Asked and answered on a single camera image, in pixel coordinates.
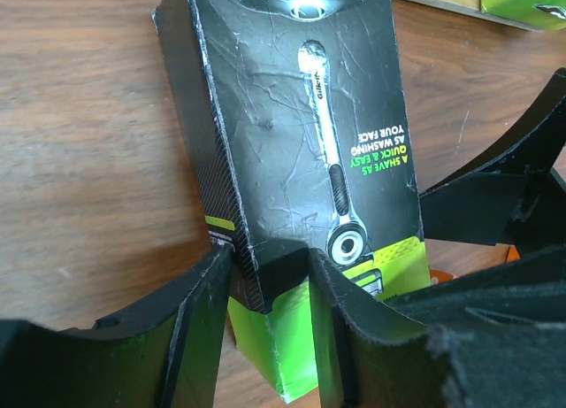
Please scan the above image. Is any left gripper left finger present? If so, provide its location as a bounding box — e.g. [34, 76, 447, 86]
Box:
[1, 248, 231, 407]

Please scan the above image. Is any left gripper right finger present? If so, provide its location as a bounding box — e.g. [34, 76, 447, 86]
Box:
[309, 247, 565, 407]

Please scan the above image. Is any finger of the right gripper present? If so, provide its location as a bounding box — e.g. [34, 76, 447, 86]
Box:
[419, 68, 565, 253]

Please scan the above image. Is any black green razor box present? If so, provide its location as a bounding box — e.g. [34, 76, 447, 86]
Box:
[480, 0, 565, 30]
[153, 0, 431, 403]

